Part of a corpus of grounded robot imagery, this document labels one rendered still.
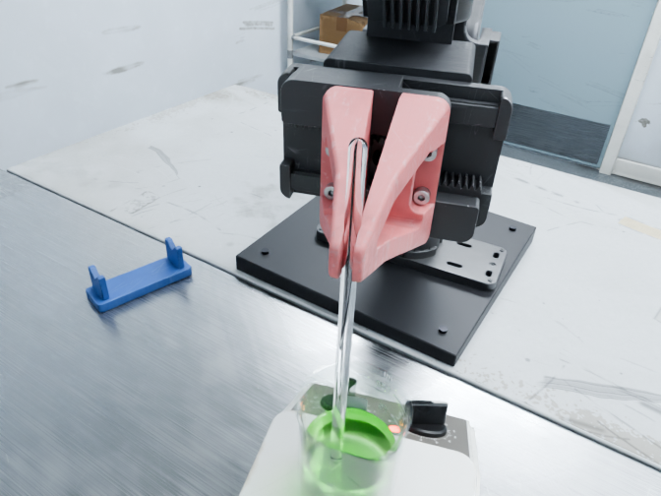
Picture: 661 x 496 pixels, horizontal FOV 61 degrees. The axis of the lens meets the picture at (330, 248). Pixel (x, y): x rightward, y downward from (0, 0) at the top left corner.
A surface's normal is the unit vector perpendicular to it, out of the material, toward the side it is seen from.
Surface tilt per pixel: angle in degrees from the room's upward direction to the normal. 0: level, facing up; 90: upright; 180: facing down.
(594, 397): 0
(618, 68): 90
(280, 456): 0
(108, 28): 90
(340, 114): 23
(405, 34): 92
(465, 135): 92
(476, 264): 2
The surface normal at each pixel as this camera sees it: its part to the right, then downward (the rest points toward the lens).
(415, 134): -0.05, -0.55
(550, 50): -0.54, 0.45
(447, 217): -0.23, 0.57
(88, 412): 0.04, -0.83
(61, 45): 0.84, 0.33
